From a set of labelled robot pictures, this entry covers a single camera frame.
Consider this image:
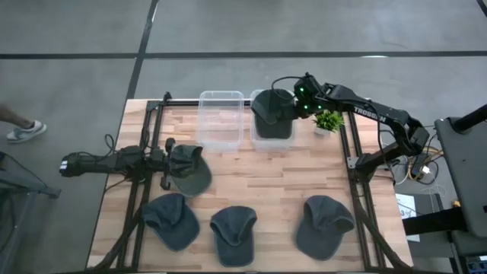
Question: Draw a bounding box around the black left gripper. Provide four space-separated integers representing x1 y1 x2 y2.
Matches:
150 137 177 192

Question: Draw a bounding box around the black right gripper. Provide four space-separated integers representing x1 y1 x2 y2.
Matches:
292 72 329 119

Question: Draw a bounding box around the dark green baseball cap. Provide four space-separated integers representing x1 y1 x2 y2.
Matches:
168 143 213 198

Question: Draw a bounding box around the black baseball cap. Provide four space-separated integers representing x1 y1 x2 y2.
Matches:
250 88 297 140

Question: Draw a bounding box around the dark blue-grey baseball cap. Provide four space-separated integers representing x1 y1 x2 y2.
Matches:
141 193 201 253
295 195 356 262
209 205 259 268

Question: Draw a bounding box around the small plant in white pot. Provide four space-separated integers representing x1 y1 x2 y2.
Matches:
311 110 345 137

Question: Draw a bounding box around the clear plastic bin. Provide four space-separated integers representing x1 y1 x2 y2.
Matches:
249 89 297 154
196 90 245 153

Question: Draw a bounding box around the black power adapter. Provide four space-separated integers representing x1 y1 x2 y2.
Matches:
410 151 430 179

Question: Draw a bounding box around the white paper sheet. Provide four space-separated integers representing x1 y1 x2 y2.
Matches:
395 193 422 243

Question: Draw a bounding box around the person's white sneaker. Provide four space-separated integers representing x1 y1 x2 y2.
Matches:
6 120 48 144

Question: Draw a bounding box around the black floor stand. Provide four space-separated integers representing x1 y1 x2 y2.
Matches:
0 150 62 274

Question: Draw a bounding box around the person's leg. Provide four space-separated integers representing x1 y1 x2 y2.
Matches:
0 104 35 129

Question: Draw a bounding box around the black tube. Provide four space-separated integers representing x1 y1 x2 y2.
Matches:
452 103 487 132

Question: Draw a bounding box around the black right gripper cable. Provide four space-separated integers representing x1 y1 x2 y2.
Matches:
271 75 306 100

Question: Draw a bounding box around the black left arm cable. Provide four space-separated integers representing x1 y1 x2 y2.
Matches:
102 132 126 155

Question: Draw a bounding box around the black aluminium table frame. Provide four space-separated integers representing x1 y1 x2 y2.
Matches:
87 91 414 274

